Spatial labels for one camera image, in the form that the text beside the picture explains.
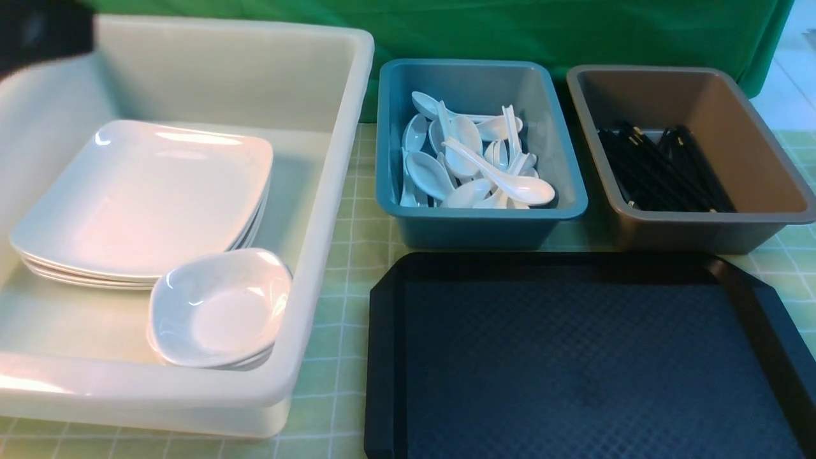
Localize pile of black chopsticks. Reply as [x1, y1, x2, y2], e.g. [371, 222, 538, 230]
[597, 121, 736, 213]

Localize pile of white spoons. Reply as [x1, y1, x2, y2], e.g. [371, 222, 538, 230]
[398, 91, 557, 210]

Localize grey-brown plastic bin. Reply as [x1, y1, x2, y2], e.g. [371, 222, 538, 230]
[566, 65, 814, 254]

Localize green checked tablecloth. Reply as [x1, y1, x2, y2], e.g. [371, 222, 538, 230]
[2, 124, 814, 458]

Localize white sauce dish in tub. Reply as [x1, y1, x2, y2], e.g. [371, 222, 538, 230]
[147, 330, 273, 371]

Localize black serving tray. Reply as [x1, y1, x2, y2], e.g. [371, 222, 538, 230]
[363, 252, 815, 458]

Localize stacked white square plates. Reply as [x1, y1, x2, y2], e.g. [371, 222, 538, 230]
[16, 183, 269, 290]

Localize teal plastic bin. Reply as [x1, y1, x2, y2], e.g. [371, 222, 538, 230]
[375, 59, 588, 250]

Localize white ceramic soup spoon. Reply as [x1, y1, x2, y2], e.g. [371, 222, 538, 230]
[442, 137, 556, 205]

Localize large white plastic tub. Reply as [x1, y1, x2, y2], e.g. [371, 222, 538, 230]
[1, 15, 375, 438]

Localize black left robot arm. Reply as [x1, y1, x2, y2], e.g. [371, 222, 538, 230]
[1, 1, 96, 79]

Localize white sauce dish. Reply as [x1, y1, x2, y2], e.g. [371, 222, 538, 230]
[147, 248, 293, 369]
[147, 330, 273, 371]

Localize green backdrop cloth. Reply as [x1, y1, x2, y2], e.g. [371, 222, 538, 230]
[91, 1, 793, 122]

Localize large white square plate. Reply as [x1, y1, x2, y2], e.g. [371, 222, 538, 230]
[10, 120, 273, 285]

